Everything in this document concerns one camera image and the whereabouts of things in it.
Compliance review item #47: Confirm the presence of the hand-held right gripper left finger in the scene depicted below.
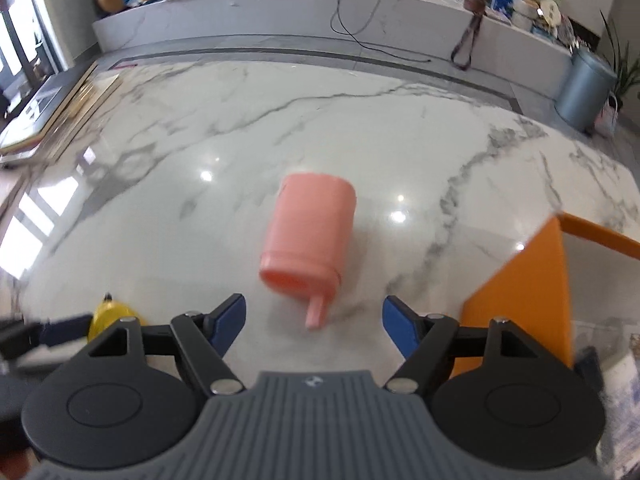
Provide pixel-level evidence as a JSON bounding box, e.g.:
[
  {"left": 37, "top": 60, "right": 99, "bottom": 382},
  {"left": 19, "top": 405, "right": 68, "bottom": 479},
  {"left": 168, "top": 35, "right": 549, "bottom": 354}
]
[{"left": 89, "top": 294, "right": 247, "bottom": 395}]

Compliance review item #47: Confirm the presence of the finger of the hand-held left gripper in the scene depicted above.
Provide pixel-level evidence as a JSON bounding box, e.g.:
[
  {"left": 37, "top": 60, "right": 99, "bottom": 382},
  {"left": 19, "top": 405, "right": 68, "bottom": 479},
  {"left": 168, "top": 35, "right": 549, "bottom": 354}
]
[
  {"left": 0, "top": 312, "right": 96, "bottom": 356},
  {"left": 0, "top": 345, "right": 76, "bottom": 373}
]

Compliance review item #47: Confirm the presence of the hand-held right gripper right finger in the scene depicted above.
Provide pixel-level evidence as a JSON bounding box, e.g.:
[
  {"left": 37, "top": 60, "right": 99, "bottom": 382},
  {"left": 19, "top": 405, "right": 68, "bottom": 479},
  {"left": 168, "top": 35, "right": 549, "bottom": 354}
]
[{"left": 382, "top": 296, "right": 553, "bottom": 391}]

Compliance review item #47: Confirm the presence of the yellow toy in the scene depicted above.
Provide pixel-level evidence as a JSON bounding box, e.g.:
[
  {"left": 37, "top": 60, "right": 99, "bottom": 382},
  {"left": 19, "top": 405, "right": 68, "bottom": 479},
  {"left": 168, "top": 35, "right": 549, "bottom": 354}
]
[{"left": 89, "top": 294, "right": 146, "bottom": 343}]

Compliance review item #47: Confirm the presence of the pink cup with handle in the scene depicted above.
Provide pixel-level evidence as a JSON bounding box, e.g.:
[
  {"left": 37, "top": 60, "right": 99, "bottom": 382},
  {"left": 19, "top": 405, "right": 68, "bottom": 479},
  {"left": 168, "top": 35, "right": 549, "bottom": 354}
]
[{"left": 259, "top": 172, "right": 357, "bottom": 331}]

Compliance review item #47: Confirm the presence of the orange storage box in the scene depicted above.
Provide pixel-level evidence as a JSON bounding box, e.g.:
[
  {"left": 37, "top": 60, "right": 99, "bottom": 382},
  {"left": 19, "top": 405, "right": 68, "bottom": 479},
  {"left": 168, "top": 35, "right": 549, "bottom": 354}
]
[{"left": 462, "top": 212, "right": 640, "bottom": 480}]

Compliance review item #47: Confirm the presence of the framed picture on floor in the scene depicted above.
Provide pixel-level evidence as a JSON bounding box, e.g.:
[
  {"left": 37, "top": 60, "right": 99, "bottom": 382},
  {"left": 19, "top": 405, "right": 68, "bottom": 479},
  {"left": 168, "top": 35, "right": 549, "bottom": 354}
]
[{"left": 0, "top": 62, "right": 123, "bottom": 156}]

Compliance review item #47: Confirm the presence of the pink woven basket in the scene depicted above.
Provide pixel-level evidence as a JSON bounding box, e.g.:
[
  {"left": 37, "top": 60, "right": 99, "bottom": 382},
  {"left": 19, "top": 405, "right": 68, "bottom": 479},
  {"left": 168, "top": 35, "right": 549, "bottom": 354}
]
[{"left": 595, "top": 92, "right": 621, "bottom": 136}]

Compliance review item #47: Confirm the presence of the grey pedal trash can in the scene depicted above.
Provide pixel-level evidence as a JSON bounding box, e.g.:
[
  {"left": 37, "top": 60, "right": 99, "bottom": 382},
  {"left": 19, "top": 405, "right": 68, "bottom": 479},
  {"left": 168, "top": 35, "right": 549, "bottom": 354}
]
[{"left": 556, "top": 47, "right": 618, "bottom": 131}]

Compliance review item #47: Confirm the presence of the potted long-leaf plant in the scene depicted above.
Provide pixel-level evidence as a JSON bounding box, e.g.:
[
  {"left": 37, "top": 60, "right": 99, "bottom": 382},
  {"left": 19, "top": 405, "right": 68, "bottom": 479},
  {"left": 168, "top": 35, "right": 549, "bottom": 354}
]
[{"left": 600, "top": 10, "right": 640, "bottom": 106}]

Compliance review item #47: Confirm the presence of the black cable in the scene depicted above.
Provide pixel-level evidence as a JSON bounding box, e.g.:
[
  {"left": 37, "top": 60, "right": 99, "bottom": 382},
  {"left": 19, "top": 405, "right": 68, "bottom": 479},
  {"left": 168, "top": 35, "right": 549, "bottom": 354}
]
[{"left": 330, "top": 0, "right": 431, "bottom": 63}]

